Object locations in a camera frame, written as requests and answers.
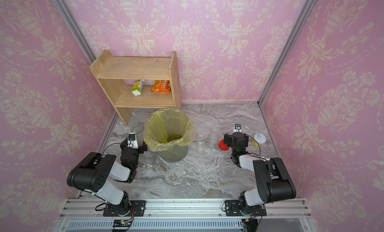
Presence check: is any small black circuit board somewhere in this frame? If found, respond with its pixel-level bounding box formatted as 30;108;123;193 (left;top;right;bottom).
112;220;132;229

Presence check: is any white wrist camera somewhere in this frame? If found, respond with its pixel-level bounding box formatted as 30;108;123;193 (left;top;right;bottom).
128;133;139;149
233;123;242;133

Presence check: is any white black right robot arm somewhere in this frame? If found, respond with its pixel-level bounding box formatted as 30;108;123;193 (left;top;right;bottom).
224;132;297;216

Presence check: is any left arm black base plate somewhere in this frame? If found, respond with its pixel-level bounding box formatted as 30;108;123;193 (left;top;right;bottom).
103;200;146;217

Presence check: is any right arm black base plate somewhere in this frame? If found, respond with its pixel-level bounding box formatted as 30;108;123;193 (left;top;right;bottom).
222;200;267;217

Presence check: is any wooden two-tier shelf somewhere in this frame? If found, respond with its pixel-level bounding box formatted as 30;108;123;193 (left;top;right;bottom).
89;50;183;126

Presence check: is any yellow can white lid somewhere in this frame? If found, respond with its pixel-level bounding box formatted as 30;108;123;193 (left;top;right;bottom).
252;133;267;148

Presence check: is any green-lidded clear jar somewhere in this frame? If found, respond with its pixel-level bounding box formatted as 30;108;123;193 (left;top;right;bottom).
131;125;144;144

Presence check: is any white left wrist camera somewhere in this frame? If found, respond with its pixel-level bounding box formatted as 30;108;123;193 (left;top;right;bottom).
128;133;139;149

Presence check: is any mesh trash bin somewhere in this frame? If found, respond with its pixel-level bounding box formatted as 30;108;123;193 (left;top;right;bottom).
158;145;189;163

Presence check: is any green white carton box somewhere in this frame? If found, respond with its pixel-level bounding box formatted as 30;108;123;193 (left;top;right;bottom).
132;79;145;96

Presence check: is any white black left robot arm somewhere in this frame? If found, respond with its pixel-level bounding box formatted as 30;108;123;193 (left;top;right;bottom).
67;134;148;219

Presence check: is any aluminium mounting rail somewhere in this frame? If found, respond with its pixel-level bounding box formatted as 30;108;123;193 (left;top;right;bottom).
61;198;312;219

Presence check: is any orange snack bag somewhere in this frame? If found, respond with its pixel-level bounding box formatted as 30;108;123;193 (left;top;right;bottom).
151;80;172;94

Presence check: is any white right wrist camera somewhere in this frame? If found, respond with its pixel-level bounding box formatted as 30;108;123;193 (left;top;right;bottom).
233;123;242;133

